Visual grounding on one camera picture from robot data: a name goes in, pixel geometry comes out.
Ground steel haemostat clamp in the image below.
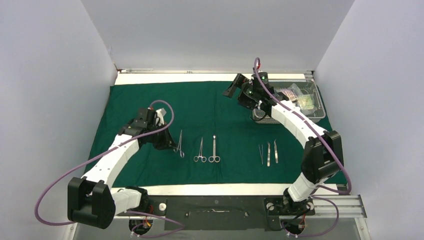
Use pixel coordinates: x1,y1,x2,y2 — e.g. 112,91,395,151
193,137,207,163

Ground aluminium right side rail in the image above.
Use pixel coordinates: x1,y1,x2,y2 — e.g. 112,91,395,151
304,70,314,81

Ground aluminium front frame rail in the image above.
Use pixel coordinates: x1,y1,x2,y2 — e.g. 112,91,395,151
68,194,367,220

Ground purple cable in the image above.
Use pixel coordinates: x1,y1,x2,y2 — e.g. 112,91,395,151
253,57,353,239
34,99,185,239

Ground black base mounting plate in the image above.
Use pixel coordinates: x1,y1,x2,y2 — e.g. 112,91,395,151
148,195,315,231

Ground steel forceps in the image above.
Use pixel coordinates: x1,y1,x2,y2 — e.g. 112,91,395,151
173,130,185,158

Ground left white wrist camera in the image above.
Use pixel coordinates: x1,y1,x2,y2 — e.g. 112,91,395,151
155,108,167,127

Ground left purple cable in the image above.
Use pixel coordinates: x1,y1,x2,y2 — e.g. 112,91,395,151
34,99,185,239

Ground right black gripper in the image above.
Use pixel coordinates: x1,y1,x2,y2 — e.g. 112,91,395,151
222,74,261,110

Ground steel surgical scissors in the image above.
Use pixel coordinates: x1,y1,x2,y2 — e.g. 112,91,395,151
208,135,221,163

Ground dark green surgical cloth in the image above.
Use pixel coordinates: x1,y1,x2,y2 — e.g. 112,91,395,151
84,81,349,188

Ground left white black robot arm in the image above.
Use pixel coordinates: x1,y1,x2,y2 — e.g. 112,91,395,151
67,107,177,229

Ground thin steel tweezers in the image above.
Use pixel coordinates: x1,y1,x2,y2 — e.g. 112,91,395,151
258,144,264,165

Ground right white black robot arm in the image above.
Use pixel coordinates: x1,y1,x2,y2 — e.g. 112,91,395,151
223,72,344,215

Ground metal wire mesh tray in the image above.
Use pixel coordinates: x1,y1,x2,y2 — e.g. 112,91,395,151
269,79,326,123

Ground clear packet pink contents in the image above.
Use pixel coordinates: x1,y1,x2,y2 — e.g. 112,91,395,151
275,83,302,102

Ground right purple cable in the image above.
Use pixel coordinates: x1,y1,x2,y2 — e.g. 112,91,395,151
253,57,353,239

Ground clear packet green contents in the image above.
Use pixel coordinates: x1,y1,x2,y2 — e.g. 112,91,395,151
296,94,317,116

